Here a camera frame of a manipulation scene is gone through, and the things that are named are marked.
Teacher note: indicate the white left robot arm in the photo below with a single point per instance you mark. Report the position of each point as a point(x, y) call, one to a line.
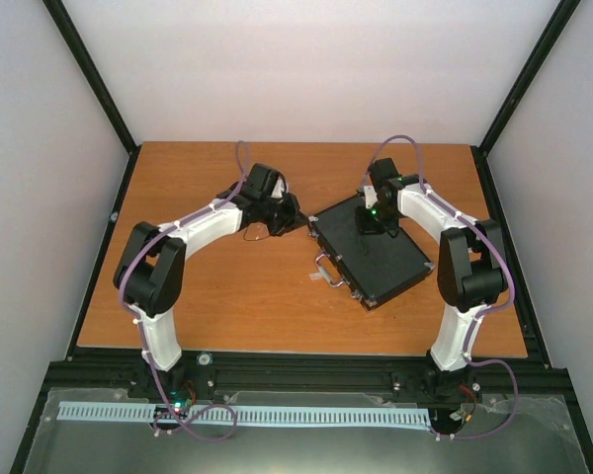
point(149, 276)

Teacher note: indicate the white perforated cable strip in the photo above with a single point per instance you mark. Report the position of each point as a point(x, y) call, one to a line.
point(249, 416)

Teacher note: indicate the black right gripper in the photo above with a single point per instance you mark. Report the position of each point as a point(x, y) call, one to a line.
point(365, 229)

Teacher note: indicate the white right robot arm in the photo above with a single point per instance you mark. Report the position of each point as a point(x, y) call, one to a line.
point(471, 270)

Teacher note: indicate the black aluminium frame rail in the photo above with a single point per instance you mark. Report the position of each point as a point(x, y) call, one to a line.
point(398, 380)

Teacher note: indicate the black poker set case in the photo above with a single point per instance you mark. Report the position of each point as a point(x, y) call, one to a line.
point(375, 268)

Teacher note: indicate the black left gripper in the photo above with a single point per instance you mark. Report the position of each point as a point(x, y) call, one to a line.
point(295, 219)

